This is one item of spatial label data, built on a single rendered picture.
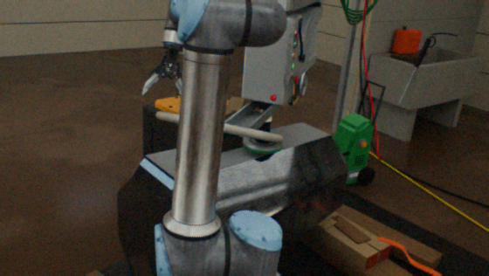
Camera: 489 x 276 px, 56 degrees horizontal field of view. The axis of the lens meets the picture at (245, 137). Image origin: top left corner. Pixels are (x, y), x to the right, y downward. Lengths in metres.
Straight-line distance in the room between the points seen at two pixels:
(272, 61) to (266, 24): 1.18
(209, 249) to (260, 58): 1.24
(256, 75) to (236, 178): 0.51
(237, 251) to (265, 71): 1.20
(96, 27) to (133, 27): 0.66
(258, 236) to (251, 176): 1.14
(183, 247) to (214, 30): 0.53
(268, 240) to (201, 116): 0.38
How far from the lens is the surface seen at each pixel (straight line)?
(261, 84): 2.26
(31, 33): 8.14
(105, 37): 8.50
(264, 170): 2.38
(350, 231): 3.02
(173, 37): 1.69
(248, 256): 1.23
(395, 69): 5.11
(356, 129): 3.90
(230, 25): 1.02
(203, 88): 1.04
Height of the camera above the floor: 1.82
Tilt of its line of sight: 22 degrees down
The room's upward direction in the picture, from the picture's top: 5 degrees clockwise
